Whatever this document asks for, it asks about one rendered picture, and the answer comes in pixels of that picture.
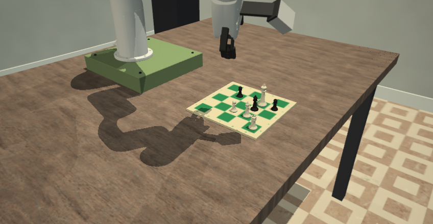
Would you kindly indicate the white pawn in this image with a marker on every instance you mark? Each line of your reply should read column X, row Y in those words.
column 234, row 109

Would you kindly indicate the green and cream chessboard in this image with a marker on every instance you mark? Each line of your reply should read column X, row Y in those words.
column 216, row 108

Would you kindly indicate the white chess rook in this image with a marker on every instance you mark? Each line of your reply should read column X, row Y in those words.
column 253, row 126

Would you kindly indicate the white chess king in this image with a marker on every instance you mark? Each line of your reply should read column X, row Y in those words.
column 262, row 102

